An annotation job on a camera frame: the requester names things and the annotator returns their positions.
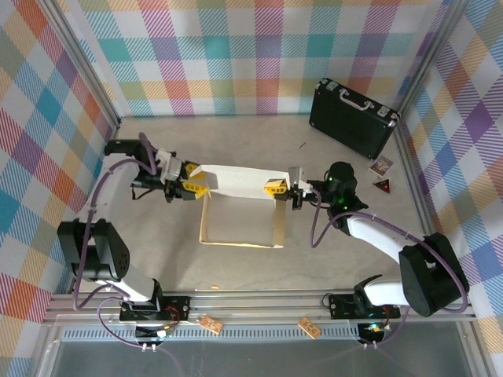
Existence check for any cardboard paper box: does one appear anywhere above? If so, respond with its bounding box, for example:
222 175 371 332
195 163 294 251

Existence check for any small picture card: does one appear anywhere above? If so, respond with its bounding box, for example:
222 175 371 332
368 156 394 176

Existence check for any orange circuit board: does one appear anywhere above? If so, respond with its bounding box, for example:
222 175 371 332
199 316 223 333
297 316 321 339

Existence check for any grey metal front panel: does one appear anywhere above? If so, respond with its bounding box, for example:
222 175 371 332
35 337 479 377

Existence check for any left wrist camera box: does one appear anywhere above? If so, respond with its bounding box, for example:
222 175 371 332
155 151 184 182

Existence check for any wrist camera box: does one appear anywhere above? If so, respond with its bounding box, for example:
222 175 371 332
155 151 184 182
288 167 310 190

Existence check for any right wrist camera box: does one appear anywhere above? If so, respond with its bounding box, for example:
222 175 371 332
288 167 310 190

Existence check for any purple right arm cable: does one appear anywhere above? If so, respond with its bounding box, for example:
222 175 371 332
310 188 471 350

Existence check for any black briefcase with silver handle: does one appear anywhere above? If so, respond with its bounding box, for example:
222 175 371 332
309 77 402 160

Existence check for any aluminium side rail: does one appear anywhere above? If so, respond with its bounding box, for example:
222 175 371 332
392 117 453 291
68 119 121 295

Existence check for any aluminium front frame rail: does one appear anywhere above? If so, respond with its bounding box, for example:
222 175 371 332
42 288 479 325

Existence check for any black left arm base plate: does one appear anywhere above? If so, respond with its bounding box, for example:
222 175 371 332
119 295 192 321

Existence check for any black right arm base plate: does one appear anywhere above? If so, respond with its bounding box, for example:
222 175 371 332
328 292 402 320

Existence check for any aluminium frame post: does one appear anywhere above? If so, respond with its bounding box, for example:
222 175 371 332
394 0 472 119
37 0 121 130

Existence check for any grey slotted cable duct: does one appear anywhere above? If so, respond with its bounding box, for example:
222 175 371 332
62 328 362 342

